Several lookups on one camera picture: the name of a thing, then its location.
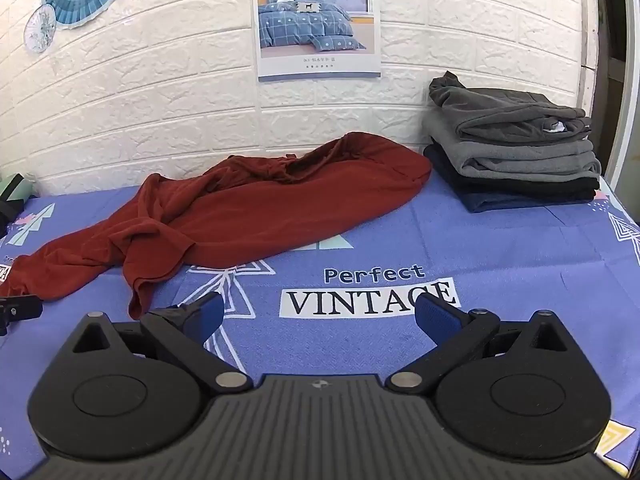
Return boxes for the wall poster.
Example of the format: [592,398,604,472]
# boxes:
[251,0,383,84]

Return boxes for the navy folded pants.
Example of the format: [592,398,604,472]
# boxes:
[424,146,598,214]

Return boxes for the dark grey folded pants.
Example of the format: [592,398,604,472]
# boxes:
[428,71,592,144]

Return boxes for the pale green object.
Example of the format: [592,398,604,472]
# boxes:
[0,173,37,201]

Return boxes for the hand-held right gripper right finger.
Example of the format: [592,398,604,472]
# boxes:
[387,291,572,393]

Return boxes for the small white paper fan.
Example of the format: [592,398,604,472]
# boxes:
[24,3,56,55]

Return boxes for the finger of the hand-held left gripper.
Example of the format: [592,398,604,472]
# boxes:
[0,294,44,337]

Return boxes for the black folded pants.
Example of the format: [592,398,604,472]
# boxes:
[425,145,601,202]

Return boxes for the white door frame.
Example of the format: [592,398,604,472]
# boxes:
[580,0,632,181]

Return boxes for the red pants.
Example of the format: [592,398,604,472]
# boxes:
[0,131,433,320]

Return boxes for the black object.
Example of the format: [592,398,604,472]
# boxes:
[0,198,27,239]

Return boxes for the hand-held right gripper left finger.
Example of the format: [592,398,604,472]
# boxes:
[74,291,254,395]

